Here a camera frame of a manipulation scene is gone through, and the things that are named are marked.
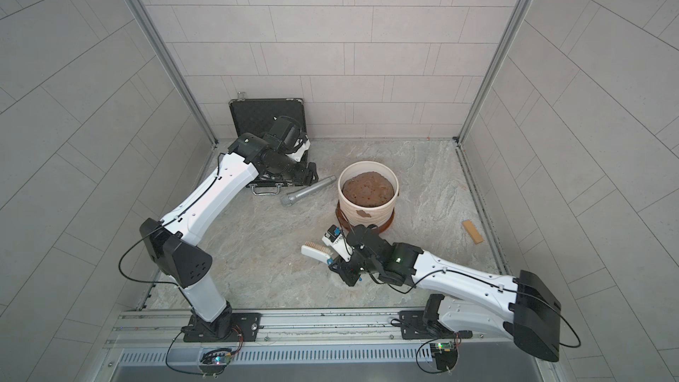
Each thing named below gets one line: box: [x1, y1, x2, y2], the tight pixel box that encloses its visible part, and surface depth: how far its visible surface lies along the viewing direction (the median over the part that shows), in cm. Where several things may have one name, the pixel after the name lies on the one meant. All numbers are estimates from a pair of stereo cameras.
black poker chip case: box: [228, 98, 311, 196], surface depth 101 cm
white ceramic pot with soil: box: [337, 160, 400, 228], surface depth 89 cm
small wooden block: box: [463, 219, 484, 245], surface depth 91 cm
